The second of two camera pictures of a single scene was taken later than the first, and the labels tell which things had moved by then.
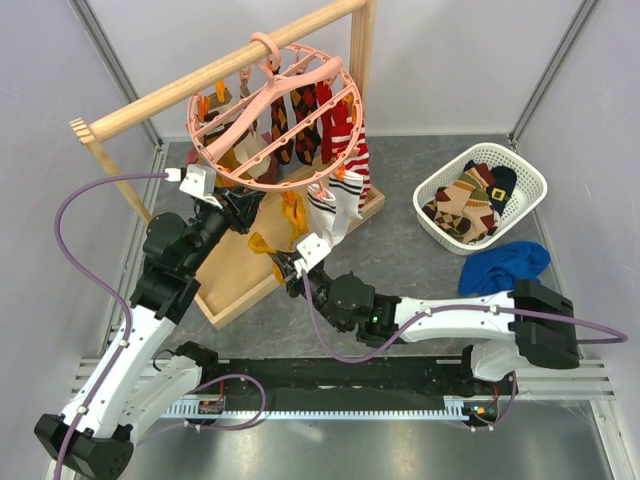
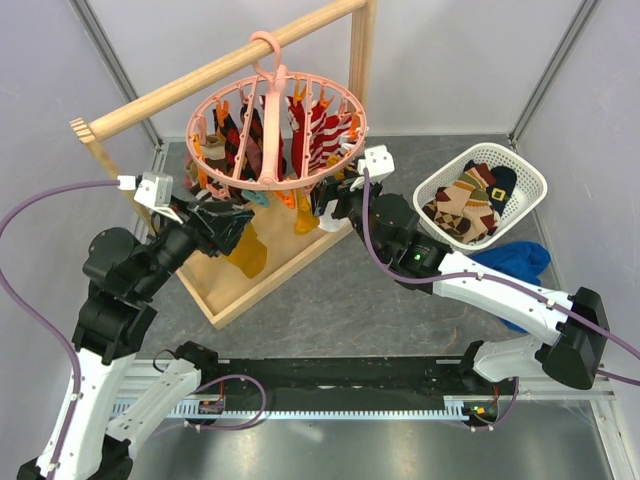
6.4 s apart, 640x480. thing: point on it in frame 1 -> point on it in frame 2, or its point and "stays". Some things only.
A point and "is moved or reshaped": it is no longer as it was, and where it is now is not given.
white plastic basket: (477, 198) stays
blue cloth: (496, 269) stays
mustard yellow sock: (297, 226) -> (250, 252)
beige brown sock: (249, 142) -> (213, 148)
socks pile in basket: (469, 209) stays
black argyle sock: (279, 126) -> (232, 134)
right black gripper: (285, 262) -> (339, 187)
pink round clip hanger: (292, 125) is moved or reshaped
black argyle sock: (304, 106) -> (251, 157)
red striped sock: (357, 161) -> (324, 139)
